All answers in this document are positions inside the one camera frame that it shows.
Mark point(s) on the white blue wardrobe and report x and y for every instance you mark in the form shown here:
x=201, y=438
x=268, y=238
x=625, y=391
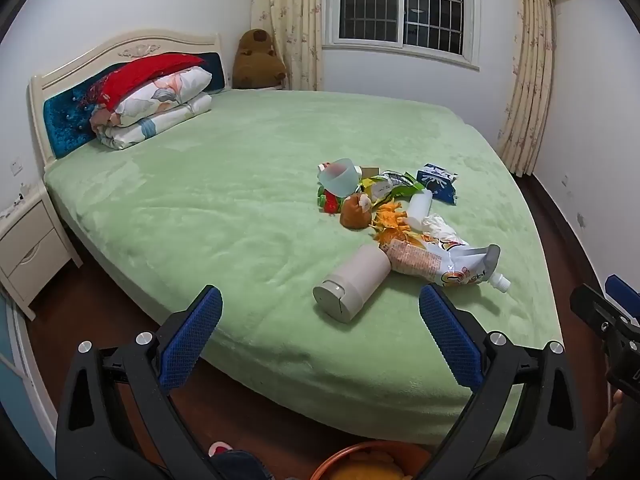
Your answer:
x=20, y=400

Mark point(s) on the cream nightstand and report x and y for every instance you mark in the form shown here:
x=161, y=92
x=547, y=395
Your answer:
x=35, y=255

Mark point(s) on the cream bed headboard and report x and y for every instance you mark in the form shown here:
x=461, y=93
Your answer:
x=60, y=110

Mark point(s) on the red pillow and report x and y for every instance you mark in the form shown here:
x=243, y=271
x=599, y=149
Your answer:
x=135, y=75

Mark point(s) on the small brown card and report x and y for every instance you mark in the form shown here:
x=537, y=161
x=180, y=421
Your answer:
x=370, y=171

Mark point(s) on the crumpled white tissue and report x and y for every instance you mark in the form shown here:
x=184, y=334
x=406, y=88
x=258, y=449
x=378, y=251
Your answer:
x=435, y=225

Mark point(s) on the orange peel pile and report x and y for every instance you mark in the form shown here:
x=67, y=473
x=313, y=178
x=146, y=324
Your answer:
x=390, y=220

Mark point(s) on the white wall outlet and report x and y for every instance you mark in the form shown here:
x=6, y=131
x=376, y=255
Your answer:
x=17, y=167

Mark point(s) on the window with metal grille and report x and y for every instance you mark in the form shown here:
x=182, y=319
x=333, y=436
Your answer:
x=400, y=5

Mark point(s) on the green snack packet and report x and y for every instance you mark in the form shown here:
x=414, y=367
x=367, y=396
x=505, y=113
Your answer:
x=395, y=185

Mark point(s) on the floral cream curtain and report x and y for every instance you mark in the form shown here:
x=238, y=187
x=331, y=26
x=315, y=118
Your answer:
x=295, y=20
x=532, y=85

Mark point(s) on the orange plastic bin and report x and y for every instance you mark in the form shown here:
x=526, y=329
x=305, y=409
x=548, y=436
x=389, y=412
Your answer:
x=417, y=460

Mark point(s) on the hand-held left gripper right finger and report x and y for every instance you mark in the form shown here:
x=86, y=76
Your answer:
x=445, y=330

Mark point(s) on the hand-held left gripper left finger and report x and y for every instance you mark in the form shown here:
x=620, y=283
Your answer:
x=192, y=340

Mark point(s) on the translucent plastic cup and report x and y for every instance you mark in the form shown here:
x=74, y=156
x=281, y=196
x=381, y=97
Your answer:
x=340, y=177

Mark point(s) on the person's right hand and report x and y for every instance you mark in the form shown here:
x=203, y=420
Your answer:
x=618, y=400

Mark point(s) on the large brown plush toy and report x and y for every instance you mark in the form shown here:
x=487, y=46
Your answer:
x=255, y=65

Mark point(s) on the floral pillow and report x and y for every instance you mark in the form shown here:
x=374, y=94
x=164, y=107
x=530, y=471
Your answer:
x=167, y=92

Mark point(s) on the brown snack wrapper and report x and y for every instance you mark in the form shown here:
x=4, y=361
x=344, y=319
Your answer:
x=410, y=260

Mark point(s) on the green fleece blanket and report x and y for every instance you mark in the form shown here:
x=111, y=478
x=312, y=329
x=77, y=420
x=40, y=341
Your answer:
x=225, y=185

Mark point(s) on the red slipper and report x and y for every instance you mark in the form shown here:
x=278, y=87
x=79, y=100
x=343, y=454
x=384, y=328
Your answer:
x=219, y=447

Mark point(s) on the beige thermos bottle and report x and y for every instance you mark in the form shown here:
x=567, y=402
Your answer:
x=350, y=280

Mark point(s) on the white plastic bottle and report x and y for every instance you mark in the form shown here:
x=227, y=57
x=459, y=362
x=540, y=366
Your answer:
x=419, y=205

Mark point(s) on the blue milk carton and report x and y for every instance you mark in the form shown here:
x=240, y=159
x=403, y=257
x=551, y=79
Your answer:
x=437, y=182

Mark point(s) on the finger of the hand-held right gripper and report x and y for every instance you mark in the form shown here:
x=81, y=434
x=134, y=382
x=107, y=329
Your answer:
x=622, y=290
x=592, y=310

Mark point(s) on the folded floral quilt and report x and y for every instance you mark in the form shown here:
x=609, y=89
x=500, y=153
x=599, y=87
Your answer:
x=150, y=127

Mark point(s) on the red snack packet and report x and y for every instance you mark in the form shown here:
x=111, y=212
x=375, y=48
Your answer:
x=330, y=203

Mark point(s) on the person's blue jeans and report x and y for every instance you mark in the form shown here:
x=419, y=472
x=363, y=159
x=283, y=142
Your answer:
x=240, y=467

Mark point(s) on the small brown plush toy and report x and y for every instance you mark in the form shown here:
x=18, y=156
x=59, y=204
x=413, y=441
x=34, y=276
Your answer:
x=352, y=215

